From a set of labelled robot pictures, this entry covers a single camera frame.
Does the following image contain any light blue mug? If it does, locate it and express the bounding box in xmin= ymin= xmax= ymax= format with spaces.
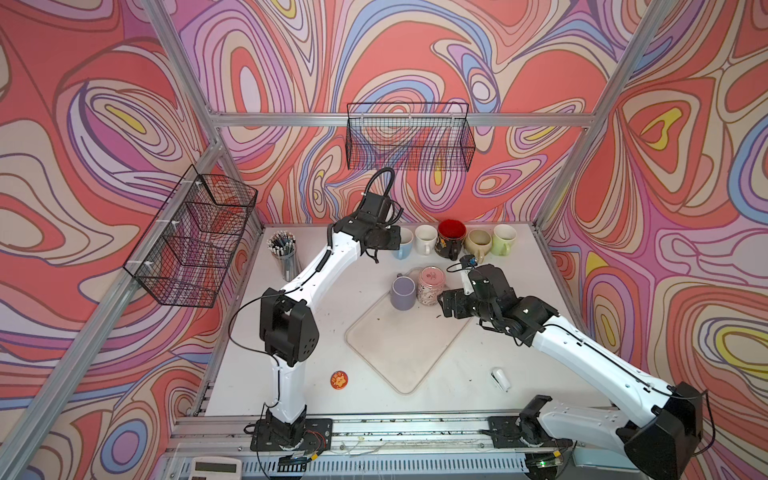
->
xmin=393 ymin=227 xmax=414 ymax=260

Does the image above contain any white mug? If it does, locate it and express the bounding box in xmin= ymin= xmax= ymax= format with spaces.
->
xmin=414 ymin=224 xmax=438 ymax=256

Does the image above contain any cream round mug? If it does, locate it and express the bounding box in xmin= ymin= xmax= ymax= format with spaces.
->
xmin=464 ymin=229 xmax=492 ymax=264

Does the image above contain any pink patterned mug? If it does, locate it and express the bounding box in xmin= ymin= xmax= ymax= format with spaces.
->
xmin=417 ymin=266 xmax=446 ymax=306

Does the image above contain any light green mug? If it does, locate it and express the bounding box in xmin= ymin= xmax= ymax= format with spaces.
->
xmin=491 ymin=224 xmax=517 ymax=257

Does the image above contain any purple mug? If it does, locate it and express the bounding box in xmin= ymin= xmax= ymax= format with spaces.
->
xmin=390 ymin=275 xmax=416 ymax=311

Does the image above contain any black mug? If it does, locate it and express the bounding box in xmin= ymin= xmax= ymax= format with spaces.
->
xmin=435 ymin=219 xmax=467 ymax=261

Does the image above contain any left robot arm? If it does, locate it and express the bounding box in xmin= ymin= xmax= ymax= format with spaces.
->
xmin=259 ymin=192 xmax=402 ymax=427

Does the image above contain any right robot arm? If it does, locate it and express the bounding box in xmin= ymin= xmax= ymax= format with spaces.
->
xmin=438 ymin=256 xmax=705 ymax=479

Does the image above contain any small white object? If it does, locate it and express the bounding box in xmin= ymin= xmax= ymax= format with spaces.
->
xmin=490 ymin=367 xmax=511 ymax=392

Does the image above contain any metal pen holder cup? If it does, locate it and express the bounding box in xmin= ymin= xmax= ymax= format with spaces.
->
xmin=267 ymin=231 xmax=300 ymax=282

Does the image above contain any beige plastic tray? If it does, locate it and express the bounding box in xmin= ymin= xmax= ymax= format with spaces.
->
xmin=345 ymin=294 xmax=468 ymax=395

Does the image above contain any white device with display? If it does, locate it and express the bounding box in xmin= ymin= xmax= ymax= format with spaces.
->
xmin=189 ymin=456 xmax=243 ymax=480

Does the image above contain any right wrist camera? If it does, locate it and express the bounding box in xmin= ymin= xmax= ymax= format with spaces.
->
xmin=459 ymin=254 xmax=478 ymax=295

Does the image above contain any black wire basket back wall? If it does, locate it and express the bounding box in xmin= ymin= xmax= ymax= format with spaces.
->
xmin=345 ymin=100 xmax=476 ymax=172

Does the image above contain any black wire basket wall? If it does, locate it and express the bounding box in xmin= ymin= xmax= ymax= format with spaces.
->
xmin=123 ymin=166 xmax=258 ymax=308
xmin=345 ymin=100 xmax=476 ymax=172

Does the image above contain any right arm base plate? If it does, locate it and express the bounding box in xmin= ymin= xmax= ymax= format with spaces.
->
xmin=482 ymin=416 xmax=573 ymax=449

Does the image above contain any black wire basket left wall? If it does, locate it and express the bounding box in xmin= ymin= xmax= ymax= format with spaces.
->
xmin=123 ymin=166 xmax=258 ymax=308

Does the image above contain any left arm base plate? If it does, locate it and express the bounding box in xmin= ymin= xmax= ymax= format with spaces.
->
xmin=249 ymin=417 xmax=334 ymax=453

